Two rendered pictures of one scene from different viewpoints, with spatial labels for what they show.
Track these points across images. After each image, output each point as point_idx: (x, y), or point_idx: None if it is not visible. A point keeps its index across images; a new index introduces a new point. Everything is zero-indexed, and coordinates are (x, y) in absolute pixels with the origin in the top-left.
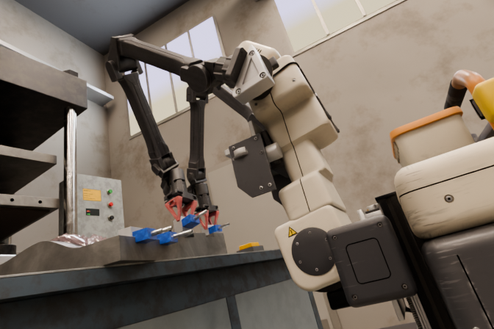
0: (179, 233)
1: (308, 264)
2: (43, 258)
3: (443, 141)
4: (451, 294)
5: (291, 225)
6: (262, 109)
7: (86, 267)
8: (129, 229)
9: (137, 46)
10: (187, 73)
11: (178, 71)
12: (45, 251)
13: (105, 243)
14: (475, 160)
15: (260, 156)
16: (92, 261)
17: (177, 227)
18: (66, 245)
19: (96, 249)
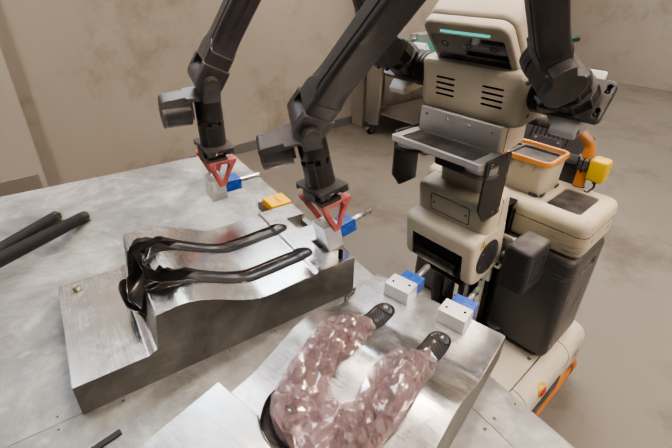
0: (422, 274)
1: (482, 267)
2: (454, 425)
3: (555, 175)
4: (567, 284)
5: (485, 240)
6: (527, 123)
7: (509, 392)
8: (472, 314)
9: None
10: (571, 78)
11: (550, 50)
12: (457, 416)
13: (497, 352)
14: (604, 221)
15: (503, 179)
16: (486, 378)
17: (334, 239)
18: (470, 386)
19: (491, 364)
